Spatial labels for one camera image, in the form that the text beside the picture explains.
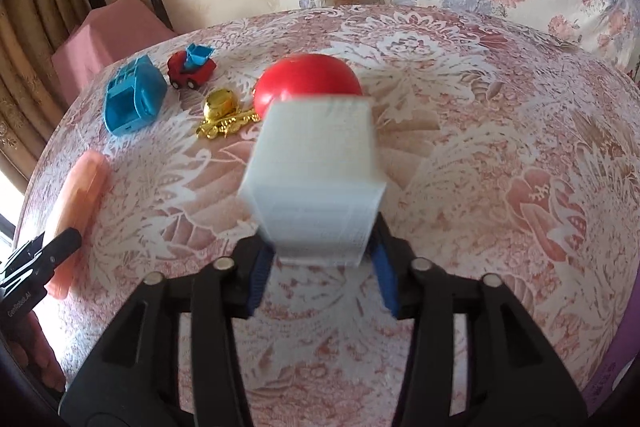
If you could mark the pink covered stool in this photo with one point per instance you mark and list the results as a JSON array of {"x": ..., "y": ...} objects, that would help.
[{"x": 107, "y": 35}]

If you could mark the white medicine box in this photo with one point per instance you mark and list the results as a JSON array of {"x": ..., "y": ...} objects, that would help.
[{"x": 314, "y": 184}]

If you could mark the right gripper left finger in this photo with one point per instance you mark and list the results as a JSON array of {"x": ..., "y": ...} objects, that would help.
[{"x": 130, "y": 377}]

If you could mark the gold ingot ornament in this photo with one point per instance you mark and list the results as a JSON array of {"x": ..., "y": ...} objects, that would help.
[{"x": 223, "y": 116}]

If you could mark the red blue toy car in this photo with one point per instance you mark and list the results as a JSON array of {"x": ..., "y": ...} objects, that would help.
[{"x": 191, "y": 67}]

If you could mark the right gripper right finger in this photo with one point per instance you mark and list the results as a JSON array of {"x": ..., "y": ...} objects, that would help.
[{"x": 476, "y": 357}]

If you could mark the purple storage box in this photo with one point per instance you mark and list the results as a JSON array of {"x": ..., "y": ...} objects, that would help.
[{"x": 601, "y": 385}]

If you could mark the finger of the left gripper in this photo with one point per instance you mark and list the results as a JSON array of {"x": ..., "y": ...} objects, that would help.
[{"x": 50, "y": 251}]

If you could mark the left hand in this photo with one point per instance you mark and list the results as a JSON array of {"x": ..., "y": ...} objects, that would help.
[{"x": 30, "y": 345}]

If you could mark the beige curtain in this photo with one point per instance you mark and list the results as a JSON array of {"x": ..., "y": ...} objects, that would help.
[{"x": 32, "y": 98}]

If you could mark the pink lace tablecloth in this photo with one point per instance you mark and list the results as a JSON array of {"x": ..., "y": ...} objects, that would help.
[{"x": 505, "y": 150}]

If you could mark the red heart squeeze toy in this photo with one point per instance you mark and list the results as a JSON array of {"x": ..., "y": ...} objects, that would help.
[{"x": 308, "y": 74}]

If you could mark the pink foam roll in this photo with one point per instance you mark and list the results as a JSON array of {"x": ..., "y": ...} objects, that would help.
[{"x": 75, "y": 207}]

